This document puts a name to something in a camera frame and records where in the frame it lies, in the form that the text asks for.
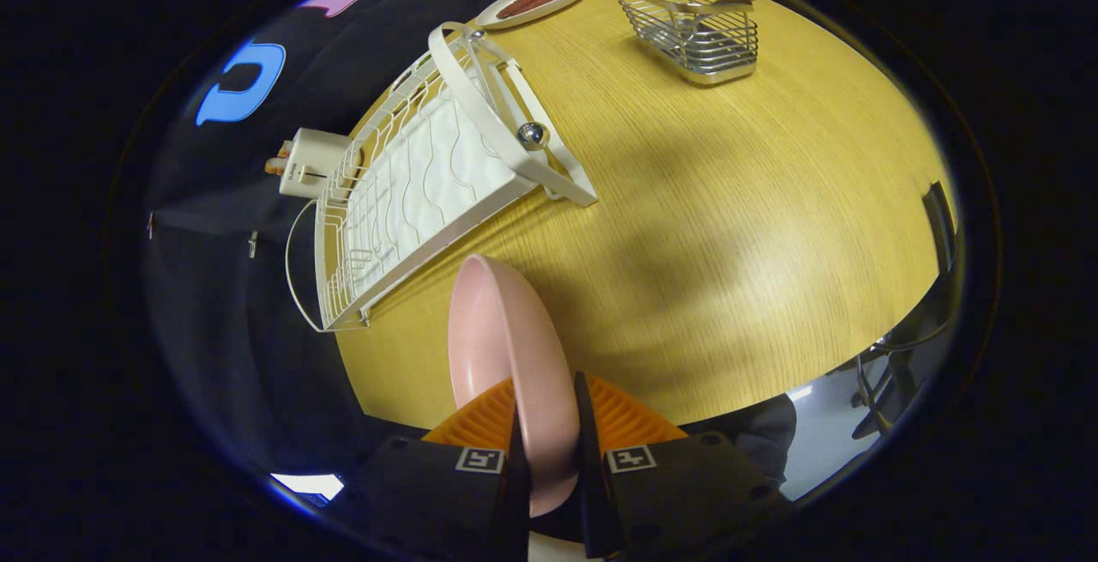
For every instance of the brown toast slice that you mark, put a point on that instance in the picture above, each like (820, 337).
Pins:
(284, 149)
(274, 166)

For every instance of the white oval plate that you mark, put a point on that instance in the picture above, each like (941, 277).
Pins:
(497, 17)

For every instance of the pink plate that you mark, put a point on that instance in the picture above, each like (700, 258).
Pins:
(506, 330)

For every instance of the black backdrop cloth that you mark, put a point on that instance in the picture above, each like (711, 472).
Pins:
(214, 176)

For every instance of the white toaster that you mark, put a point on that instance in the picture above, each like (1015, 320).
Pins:
(313, 163)

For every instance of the white clip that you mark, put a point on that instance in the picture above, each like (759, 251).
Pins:
(253, 243)

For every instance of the black office chair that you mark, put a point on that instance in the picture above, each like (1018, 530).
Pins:
(939, 219)

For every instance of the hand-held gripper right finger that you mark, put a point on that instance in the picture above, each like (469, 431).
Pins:
(588, 476)

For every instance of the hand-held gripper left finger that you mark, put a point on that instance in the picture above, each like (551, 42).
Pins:
(520, 476)

